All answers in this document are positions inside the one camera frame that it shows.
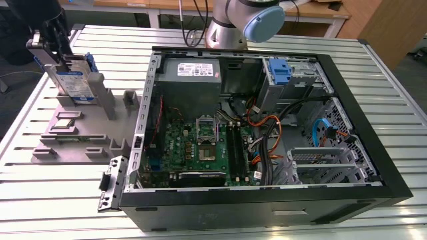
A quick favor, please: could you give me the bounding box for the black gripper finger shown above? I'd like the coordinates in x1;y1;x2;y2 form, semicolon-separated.
41;21;59;66
55;20;73;63

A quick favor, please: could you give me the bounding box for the hard disk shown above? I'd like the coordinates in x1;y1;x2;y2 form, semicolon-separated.
32;51;99;107

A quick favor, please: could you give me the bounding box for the metal disk bay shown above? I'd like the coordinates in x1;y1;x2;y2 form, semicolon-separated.
286;147;383;186

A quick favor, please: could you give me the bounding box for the silver CPU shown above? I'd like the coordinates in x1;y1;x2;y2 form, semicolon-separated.
52;119;76;129

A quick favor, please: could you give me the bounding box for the grey parts rack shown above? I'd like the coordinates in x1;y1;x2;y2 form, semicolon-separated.
31;71;143;165

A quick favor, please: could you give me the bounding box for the green RAM stick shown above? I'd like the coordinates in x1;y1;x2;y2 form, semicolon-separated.
56;135;91;141

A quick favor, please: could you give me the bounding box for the grey power supply unit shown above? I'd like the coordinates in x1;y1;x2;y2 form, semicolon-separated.
155;57;223;118

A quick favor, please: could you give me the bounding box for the CPU socket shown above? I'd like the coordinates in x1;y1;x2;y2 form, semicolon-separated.
195;116;219;145

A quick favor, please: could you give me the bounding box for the green motherboard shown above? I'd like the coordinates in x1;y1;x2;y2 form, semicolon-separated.
138;117;264;188

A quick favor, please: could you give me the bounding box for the metal socket cover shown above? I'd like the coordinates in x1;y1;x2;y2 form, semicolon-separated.
198;144;220;163

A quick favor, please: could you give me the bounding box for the blue plastic drive latch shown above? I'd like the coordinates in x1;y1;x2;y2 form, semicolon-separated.
268;58;294;86

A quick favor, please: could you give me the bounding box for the metal optical drive cage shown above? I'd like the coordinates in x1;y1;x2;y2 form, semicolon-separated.
258;58;335;113

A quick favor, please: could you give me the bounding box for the black RAM slot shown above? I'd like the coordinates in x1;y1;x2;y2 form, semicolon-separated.
235;121;251;182
226;121;242;182

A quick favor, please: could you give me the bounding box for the black graphics card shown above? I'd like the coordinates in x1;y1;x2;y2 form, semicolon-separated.
168;171;228;188

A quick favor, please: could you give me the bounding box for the black open PC case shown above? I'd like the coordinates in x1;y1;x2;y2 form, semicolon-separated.
117;45;415;232

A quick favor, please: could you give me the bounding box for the brown wooden cabinet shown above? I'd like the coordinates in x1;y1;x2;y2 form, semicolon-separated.
339;0;427;71

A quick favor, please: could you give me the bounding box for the dark chair base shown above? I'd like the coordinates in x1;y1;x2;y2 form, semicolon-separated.
406;44;427;61

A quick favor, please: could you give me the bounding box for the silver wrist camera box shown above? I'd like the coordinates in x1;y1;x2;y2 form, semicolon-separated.
25;29;48;51

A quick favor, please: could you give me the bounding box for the white floor cable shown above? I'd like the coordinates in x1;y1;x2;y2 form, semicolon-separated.
0;71;44;78

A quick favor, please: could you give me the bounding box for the thin red wire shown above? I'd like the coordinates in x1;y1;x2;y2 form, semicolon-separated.
150;94;166;149

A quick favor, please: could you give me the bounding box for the hinged metal case bracket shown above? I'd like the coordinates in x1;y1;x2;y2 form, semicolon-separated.
97;154;132;213

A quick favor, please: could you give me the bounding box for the orange wire bundle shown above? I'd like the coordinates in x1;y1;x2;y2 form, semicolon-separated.
246;98;286;167

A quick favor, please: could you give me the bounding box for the black wire bundle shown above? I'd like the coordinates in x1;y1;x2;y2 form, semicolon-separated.
258;96;335;187

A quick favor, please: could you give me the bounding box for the wooden desk with white frame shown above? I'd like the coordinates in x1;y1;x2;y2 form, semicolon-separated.
63;0;354;40

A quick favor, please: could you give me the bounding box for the blue data wire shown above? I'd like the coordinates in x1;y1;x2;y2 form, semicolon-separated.
312;118;336;148

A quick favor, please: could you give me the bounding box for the orange power wire with connector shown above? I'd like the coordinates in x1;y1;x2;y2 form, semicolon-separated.
320;126;360;146

